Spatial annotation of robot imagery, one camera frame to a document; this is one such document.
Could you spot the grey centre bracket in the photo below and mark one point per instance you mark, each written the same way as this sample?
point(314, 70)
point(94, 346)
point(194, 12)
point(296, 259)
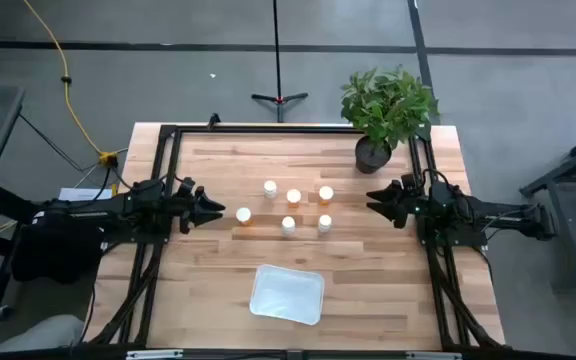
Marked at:
point(294, 355)

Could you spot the person's leg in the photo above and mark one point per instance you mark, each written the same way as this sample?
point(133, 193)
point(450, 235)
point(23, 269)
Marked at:
point(43, 332)

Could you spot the black plant pot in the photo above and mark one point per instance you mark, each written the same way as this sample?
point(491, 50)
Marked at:
point(370, 157)

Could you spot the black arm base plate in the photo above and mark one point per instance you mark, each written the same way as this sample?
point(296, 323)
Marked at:
point(460, 237)
point(153, 239)

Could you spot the orange pill bottle white cap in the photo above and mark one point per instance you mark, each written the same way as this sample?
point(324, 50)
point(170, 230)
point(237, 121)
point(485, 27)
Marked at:
point(293, 196)
point(325, 193)
point(243, 215)

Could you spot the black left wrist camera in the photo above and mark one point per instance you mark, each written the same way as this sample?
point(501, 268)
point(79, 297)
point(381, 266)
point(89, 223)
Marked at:
point(185, 187)

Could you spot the green leafy plant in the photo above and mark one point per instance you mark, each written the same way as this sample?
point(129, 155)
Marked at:
point(388, 105)

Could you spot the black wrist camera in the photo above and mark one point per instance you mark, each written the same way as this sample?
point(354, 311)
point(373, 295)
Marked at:
point(408, 181)
point(185, 187)

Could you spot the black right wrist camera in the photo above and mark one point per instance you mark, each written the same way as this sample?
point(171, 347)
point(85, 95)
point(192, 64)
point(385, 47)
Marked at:
point(408, 181)

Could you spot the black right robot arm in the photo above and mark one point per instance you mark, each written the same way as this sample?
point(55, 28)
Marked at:
point(498, 212)

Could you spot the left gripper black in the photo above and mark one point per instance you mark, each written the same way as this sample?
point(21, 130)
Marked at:
point(185, 210)

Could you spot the white plastic basket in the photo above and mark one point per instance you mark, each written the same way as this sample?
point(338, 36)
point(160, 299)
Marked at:
point(287, 295)

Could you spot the black tripod stand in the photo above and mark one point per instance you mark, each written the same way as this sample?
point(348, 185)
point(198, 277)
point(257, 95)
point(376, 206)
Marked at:
point(279, 98)

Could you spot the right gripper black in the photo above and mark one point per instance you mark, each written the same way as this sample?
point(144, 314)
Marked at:
point(415, 202)

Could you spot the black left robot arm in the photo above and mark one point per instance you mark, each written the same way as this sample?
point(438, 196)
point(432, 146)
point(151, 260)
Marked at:
point(98, 207)

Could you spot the silver bracket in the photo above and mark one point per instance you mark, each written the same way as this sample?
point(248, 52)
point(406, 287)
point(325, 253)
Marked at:
point(433, 356)
point(154, 354)

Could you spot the white paper sheet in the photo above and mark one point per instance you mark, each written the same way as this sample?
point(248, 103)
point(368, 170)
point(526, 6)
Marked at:
point(80, 194)

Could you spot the black bag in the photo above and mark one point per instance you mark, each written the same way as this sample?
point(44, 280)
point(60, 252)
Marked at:
point(53, 252)

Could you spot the black aluminium frame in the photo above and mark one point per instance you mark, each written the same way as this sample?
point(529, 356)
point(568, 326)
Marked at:
point(268, 129)

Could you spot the black metal cart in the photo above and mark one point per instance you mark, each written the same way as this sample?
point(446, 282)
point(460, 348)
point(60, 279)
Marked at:
point(568, 169)

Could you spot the black clamp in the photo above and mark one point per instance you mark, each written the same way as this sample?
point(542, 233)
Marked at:
point(213, 121)

